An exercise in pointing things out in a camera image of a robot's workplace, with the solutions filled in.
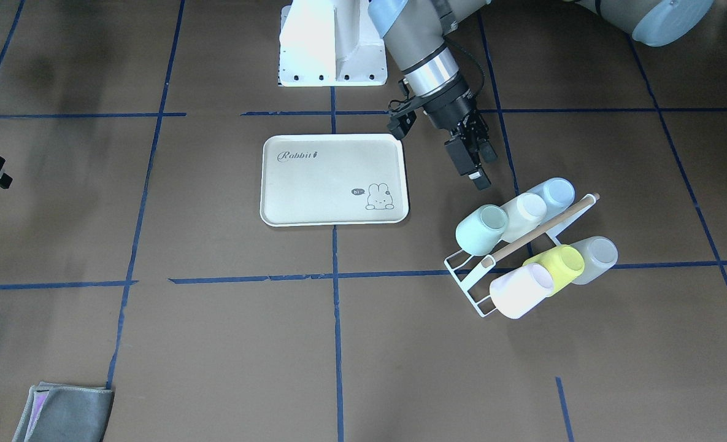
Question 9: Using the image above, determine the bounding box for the beige rabbit print tray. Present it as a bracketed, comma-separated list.
[260, 133, 410, 227]

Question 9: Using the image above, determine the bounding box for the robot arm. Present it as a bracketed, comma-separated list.
[368, 1, 713, 190]

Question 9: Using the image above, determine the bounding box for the yellow cup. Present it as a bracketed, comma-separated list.
[522, 244, 585, 297]

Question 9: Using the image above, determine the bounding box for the folded grey cloth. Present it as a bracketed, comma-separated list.
[12, 381, 114, 441]

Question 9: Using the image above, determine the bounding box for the grey cup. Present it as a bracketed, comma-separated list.
[570, 236, 618, 285]

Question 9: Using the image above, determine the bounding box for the green cup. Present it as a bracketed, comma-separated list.
[454, 204, 509, 255]

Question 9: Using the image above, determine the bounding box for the blue cup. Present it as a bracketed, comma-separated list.
[528, 177, 575, 220]

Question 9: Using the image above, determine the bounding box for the white wire cup rack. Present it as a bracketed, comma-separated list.
[444, 207, 591, 318]

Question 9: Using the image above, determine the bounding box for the beige cup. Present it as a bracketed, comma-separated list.
[501, 192, 547, 243]

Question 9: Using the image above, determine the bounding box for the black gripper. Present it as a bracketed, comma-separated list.
[424, 77, 498, 190]

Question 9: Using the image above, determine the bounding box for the wooden rack handle rod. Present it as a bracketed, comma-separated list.
[477, 193, 601, 269]

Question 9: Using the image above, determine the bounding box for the pink cup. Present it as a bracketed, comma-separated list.
[489, 263, 555, 319]

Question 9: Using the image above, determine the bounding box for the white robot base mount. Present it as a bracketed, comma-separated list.
[277, 1, 388, 87]

